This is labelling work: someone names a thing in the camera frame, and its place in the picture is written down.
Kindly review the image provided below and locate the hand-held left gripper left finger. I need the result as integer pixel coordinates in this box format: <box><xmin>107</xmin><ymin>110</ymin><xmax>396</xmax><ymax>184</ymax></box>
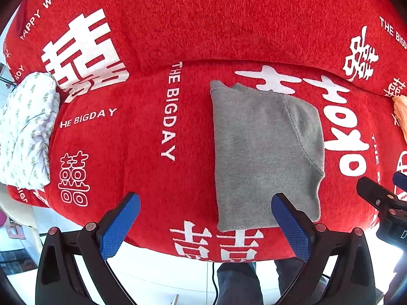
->
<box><xmin>36</xmin><ymin>192</ymin><xmax>141</xmax><ymax>305</ymax></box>

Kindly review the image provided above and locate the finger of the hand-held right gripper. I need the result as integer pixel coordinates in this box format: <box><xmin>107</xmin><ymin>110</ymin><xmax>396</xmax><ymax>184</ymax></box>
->
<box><xmin>393</xmin><ymin>172</ymin><xmax>407</xmax><ymax>201</ymax></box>
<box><xmin>356</xmin><ymin>177</ymin><xmax>400</xmax><ymax>213</ymax></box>

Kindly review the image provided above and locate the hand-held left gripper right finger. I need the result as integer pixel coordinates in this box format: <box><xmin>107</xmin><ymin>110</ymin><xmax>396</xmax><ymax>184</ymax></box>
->
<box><xmin>271</xmin><ymin>193</ymin><xmax>376</xmax><ymax>305</ymax></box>

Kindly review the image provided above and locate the grey knit sweater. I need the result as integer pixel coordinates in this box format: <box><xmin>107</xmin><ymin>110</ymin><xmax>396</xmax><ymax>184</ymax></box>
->
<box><xmin>210</xmin><ymin>80</ymin><xmax>325</xmax><ymax>232</ymax></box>

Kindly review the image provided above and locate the red printed blanket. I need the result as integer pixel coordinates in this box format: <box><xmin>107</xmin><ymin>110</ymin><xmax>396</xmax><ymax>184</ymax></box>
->
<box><xmin>3</xmin><ymin>0</ymin><xmax>407</xmax><ymax>263</ymax></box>

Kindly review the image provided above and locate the orange cloth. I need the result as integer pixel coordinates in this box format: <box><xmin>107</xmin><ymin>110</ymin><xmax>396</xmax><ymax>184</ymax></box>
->
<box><xmin>392</xmin><ymin>95</ymin><xmax>407</xmax><ymax>128</ymax></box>

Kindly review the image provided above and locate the person's left leg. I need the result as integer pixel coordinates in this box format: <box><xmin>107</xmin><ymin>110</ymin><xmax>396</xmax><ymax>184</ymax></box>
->
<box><xmin>217</xmin><ymin>261</ymin><xmax>264</xmax><ymax>305</ymax></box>

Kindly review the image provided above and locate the white plastic chair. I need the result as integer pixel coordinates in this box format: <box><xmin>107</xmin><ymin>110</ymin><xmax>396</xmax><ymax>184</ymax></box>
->
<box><xmin>0</xmin><ymin>182</ymin><xmax>43</xmax><ymax>252</ymax></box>

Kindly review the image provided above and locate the pink plastic stool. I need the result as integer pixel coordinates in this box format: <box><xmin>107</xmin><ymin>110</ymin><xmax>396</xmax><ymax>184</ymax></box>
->
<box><xmin>0</xmin><ymin>213</ymin><xmax>25</xmax><ymax>241</ymax></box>

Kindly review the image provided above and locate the white floral cloth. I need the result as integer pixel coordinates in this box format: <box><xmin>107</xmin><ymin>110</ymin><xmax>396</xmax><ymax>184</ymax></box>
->
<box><xmin>0</xmin><ymin>72</ymin><xmax>61</xmax><ymax>191</ymax></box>

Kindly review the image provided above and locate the black cable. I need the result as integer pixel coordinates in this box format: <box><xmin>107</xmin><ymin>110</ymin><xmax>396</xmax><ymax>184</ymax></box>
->
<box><xmin>211</xmin><ymin>261</ymin><xmax>221</xmax><ymax>305</ymax></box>

